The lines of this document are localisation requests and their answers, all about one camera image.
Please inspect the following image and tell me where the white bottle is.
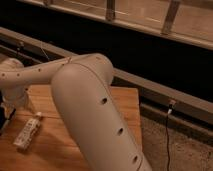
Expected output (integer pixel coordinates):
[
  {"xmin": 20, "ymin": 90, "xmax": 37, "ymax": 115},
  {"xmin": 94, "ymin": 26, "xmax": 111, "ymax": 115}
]
[{"xmin": 13, "ymin": 112, "xmax": 43, "ymax": 150}]

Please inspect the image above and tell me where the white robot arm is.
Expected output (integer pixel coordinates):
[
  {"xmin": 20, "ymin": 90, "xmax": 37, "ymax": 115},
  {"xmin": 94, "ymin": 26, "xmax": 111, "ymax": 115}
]
[{"xmin": 0, "ymin": 53, "xmax": 152, "ymax": 171}]

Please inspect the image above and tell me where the black object at left edge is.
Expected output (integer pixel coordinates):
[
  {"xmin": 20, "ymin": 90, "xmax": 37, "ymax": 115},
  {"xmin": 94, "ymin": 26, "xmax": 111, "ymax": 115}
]
[{"xmin": 0, "ymin": 93, "xmax": 16, "ymax": 135}]

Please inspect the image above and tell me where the black cable at right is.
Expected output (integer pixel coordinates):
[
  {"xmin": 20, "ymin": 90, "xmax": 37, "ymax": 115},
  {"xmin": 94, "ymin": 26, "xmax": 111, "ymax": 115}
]
[{"xmin": 165, "ymin": 99, "xmax": 176, "ymax": 171}]

